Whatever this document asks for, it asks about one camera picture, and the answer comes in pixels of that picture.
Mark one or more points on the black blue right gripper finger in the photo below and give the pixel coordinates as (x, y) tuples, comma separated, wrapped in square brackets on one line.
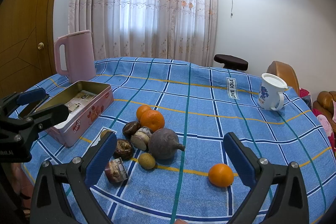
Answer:
[(50, 203), (289, 204)]

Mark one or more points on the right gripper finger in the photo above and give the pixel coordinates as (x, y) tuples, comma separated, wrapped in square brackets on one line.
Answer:
[(42, 120), (31, 100)]

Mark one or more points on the small reddish cut piece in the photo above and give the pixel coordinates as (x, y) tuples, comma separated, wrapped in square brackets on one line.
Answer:
[(115, 171)]

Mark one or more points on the lone orange mandarin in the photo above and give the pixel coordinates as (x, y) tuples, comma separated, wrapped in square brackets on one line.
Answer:
[(221, 175)]

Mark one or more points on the brown round mushroom cap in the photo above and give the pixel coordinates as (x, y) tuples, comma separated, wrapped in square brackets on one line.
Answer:
[(124, 150)]

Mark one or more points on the dark brown chestnut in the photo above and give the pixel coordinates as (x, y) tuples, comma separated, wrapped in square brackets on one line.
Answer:
[(130, 129)]

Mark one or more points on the cut cylindrical taro piece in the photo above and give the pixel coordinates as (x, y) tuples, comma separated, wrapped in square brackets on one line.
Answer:
[(141, 138)]

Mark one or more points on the small orange mandarin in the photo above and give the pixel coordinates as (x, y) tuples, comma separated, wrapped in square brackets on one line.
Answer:
[(141, 110)]

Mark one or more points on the large front orange mandarin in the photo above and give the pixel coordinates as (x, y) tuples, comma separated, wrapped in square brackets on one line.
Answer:
[(152, 119)]

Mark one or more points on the purple round beet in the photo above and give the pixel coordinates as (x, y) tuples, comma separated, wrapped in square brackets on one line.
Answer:
[(164, 143)]

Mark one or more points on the pink metal tin box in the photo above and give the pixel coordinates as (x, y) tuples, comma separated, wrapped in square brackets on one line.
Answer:
[(85, 100)]

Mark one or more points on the brass door knob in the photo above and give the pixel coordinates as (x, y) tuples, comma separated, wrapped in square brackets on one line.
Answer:
[(41, 46)]

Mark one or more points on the pink electric kettle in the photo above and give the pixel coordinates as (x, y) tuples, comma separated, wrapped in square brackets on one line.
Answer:
[(79, 56)]

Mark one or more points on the wooden door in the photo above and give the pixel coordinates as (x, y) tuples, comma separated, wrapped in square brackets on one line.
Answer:
[(25, 24)]

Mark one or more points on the brown leather sofa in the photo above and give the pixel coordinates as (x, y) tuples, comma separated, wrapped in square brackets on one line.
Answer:
[(325, 103)]

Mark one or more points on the white mug blue print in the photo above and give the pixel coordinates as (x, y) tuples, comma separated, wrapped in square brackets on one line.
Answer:
[(271, 93)]

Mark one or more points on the blue plaid tablecloth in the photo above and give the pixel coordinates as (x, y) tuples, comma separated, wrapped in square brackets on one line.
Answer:
[(201, 105)]

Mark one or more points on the dark round stool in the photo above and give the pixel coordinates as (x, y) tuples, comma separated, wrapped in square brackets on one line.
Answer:
[(231, 62)]

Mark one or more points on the sheer floral curtain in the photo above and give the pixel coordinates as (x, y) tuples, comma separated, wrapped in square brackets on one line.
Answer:
[(167, 29)]

